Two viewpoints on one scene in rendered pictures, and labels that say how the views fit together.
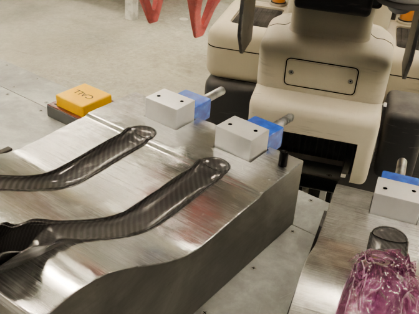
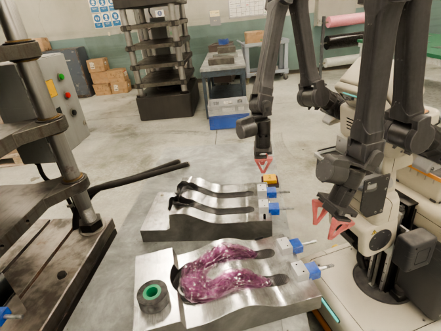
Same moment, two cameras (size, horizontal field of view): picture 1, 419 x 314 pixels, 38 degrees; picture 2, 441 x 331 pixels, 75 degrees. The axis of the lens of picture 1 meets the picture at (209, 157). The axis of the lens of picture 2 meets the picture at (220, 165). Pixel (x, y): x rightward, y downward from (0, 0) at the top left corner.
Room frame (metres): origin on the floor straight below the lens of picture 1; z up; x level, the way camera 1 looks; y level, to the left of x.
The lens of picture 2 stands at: (0.07, -0.74, 1.57)
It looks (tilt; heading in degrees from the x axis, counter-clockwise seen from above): 28 degrees down; 62
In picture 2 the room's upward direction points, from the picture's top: 6 degrees counter-clockwise
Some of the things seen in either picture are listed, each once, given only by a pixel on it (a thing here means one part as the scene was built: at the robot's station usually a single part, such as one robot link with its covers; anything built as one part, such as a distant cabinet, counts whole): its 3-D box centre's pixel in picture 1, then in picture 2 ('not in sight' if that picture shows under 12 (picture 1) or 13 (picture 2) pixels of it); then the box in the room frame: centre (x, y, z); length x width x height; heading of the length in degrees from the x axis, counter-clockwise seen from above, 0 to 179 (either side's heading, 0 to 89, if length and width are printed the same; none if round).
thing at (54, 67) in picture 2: not in sight; (83, 206); (0.01, 0.72, 0.74); 0.31 x 0.22 x 1.47; 55
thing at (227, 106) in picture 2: not in sight; (228, 106); (2.22, 2.88, 0.28); 0.61 x 0.41 x 0.15; 148
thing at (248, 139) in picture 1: (263, 133); (276, 208); (0.64, -0.06, 0.89); 0.13 x 0.05 x 0.05; 144
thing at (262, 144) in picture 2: not in sight; (262, 141); (0.68, 0.05, 1.12); 0.10 x 0.07 x 0.07; 55
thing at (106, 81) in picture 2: not in sight; (109, 75); (1.33, 6.86, 0.42); 0.86 x 0.33 x 0.83; 148
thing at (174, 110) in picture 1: (192, 105); (273, 192); (0.71, 0.03, 0.89); 0.13 x 0.05 x 0.05; 146
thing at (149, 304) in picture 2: not in sight; (153, 296); (0.12, -0.19, 0.93); 0.08 x 0.08 x 0.04
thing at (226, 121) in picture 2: not in sight; (229, 117); (2.22, 2.88, 0.11); 0.61 x 0.41 x 0.22; 148
